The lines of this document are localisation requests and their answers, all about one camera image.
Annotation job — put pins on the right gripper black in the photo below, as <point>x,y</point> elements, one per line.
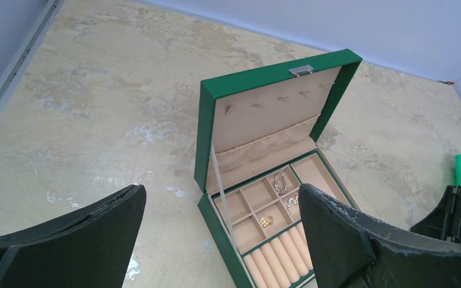
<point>444,221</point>

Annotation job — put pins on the green jewelry box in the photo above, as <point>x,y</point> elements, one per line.
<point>252,121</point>

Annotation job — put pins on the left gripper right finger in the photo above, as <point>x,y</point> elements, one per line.
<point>349,248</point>

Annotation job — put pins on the green ring tray insert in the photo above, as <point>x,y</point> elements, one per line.
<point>261,243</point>

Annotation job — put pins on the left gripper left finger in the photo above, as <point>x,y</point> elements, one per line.
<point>88,247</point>

